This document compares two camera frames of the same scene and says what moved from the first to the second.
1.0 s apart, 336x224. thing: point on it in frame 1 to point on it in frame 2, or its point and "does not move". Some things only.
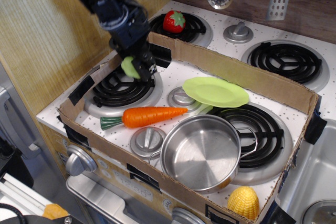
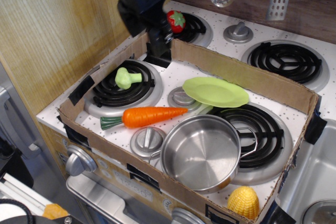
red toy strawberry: [174, 21] does not move
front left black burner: [117, 89] does not move
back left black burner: [193, 27] does not move
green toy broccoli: [129, 68] to [124, 79]
